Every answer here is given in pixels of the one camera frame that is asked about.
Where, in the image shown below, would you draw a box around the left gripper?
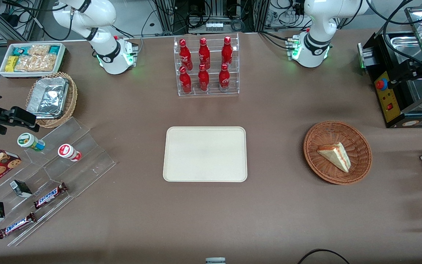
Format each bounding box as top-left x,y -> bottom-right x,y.
389,59 -> 422,90

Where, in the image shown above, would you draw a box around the triangular sandwich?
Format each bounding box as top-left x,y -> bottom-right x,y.
316,142 -> 351,173

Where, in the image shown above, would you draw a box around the light wicker basket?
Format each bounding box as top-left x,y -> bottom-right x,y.
26,72 -> 78,128

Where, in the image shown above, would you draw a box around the brown round wicker basket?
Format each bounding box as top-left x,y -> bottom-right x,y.
303,121 -> 373,185

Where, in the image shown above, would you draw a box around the cream plastic tray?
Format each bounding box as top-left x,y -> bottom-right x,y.
163,126 -> 248,183

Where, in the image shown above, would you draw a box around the green lid yogurt cup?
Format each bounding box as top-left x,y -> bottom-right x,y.
17,133 -> 46,152

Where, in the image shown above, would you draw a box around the black food warmer case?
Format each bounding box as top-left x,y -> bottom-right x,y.
358,5 -> 422,129

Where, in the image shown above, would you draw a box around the aluminium foil containers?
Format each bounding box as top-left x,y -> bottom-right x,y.
27,77 -> 69,119

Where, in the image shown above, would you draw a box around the red lid yogurt cup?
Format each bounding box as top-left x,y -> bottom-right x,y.
58,144 -> 82,162

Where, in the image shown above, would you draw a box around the white rectangular snack bin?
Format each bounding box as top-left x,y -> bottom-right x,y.
0,43 -> 67,78

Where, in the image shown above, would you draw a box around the clear cracker bag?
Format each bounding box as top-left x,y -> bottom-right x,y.
28,44 -> 51,58
15,54 -> 57,72

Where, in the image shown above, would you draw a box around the yellow snack pack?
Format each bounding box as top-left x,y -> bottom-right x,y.
5,56 -> 19,73

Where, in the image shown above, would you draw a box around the clear acrylic stepped display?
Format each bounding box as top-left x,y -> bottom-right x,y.
0,117 -> 117,247

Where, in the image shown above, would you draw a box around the snickers bar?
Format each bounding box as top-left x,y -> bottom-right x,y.
0,212 -> 37,239
33,182 -> 68,210

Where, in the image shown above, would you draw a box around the red cola bottle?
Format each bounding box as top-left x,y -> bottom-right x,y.
179,66 -> 192,94
218,63 -> 231,92
179,39 -> 193,71
198,37 -> 211,69
197,64 -> 210,92
221,36 -> 234,66

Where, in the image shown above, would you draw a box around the clear acrylic bottle rack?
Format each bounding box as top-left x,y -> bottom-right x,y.
174,33 -> 240,96

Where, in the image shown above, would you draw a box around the black table cable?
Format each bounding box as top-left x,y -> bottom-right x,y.
298,249 -> 350,264

